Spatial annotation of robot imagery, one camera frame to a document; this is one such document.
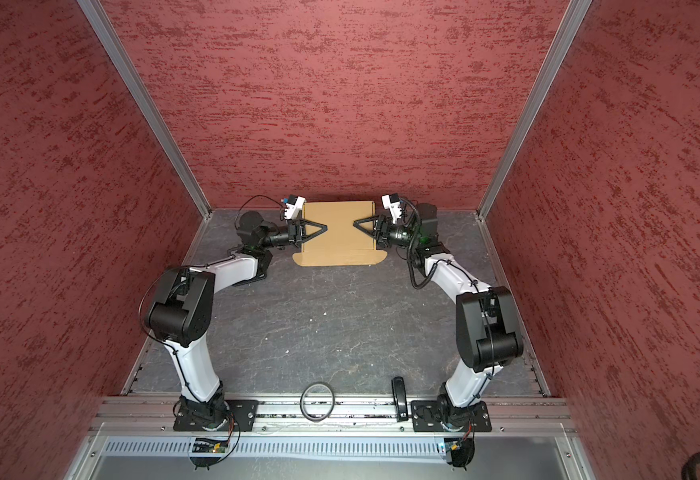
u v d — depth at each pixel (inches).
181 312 20.3
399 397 29.2
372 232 29.4
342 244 30.7
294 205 31.8
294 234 29.8
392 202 31.0
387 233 29.4
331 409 29.7
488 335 18.5
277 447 27.9
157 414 30.0
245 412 29.3
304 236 30.3
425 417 29.1
